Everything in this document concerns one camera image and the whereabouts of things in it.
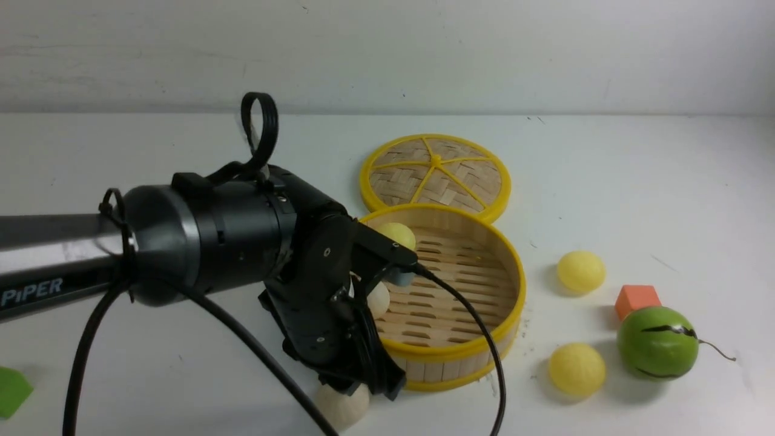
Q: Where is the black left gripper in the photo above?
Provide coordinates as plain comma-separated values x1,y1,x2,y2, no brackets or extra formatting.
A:
260,215,406,400

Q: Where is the white bun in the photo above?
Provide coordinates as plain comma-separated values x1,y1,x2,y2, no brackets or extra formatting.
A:
314,385,371,432
366,282,391,319

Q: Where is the yellow bun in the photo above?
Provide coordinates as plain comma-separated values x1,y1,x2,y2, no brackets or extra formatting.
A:
548,343,607,399
376,222,417,251
556,250,607,296

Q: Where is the white bun bottom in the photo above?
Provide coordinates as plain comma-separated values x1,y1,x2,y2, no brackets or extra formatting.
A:
314,385,371,432

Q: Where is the left robot arm silver black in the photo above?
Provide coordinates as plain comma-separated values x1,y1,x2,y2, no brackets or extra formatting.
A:
1,165,417,400

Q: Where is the bamboo steamer tray yellow rim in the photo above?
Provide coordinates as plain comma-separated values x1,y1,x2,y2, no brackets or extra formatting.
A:
361,204,527,392

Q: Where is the woven bamboo steamer lid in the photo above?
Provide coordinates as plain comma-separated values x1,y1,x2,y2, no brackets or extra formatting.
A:
358,133,512,223

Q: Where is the orange cube block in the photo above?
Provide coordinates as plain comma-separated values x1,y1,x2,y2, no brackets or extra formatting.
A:
614,285,662,321

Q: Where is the green block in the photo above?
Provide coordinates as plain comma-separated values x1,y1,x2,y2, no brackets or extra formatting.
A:
0,366,34,420

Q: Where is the green toy watermelon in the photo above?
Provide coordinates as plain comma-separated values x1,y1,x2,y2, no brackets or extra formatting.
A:
616,306,737,380

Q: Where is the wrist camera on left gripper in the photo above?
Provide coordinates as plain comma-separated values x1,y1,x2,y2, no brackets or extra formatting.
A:
352,222,420,288

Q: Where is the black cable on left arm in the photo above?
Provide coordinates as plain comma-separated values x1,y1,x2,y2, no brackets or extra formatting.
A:
62,92,507,436

